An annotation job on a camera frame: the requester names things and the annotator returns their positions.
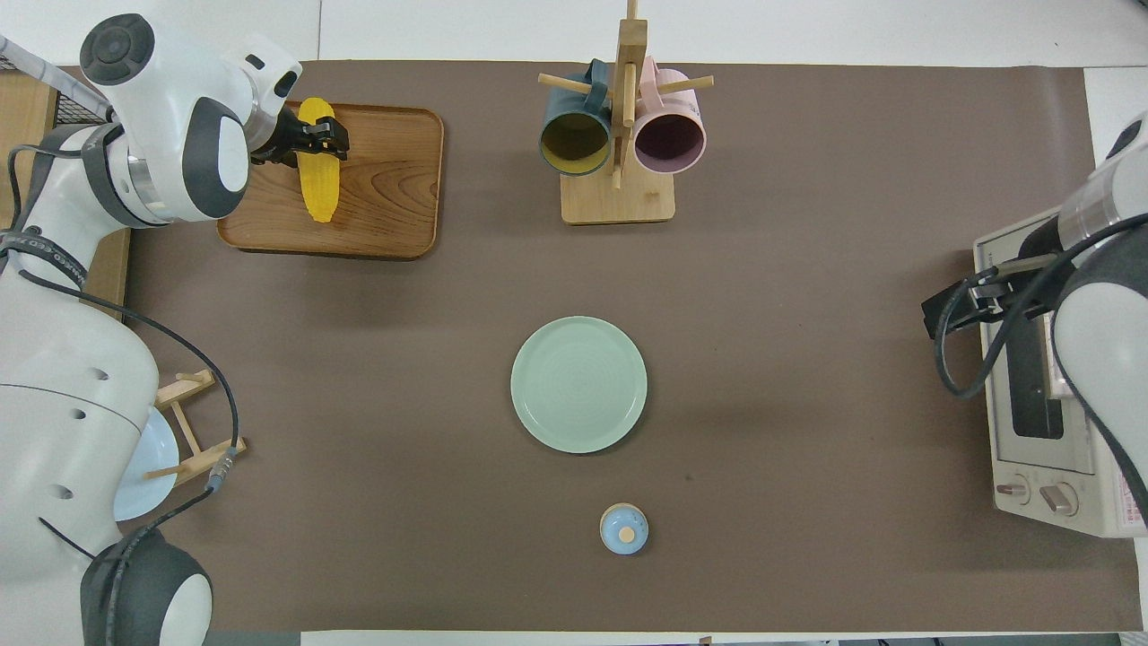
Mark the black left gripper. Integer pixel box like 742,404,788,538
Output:
251,103,351,167

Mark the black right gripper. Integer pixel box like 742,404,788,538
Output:
922,215,1068,338

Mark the yellow corn cob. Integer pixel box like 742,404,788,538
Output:
297,97,342,223

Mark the glass oven door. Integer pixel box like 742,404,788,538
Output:
975,215,1100,472

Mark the pale green plate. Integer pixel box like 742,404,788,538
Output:
509,316,648,455

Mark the beige toaster oven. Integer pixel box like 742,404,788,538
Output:
973,206,1148,539

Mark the wooden tray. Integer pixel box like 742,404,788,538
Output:
217,101,446,261

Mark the brown table mat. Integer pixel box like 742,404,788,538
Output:
85,60,1118,633

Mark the dark teal mug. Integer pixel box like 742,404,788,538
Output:
538,59,615,178

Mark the wooden mug rack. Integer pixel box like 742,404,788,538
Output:
538,0,716,225

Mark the wooden plate rack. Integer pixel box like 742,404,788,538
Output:
143,369,248,490

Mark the pink mug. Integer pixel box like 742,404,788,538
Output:
632,56,709,176

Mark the light blue plate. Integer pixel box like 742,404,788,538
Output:
112,406,180,523

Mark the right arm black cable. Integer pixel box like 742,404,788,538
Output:
933,214,1148,401

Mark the wooden shelf with wire basket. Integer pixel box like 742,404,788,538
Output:
0,36,131,310

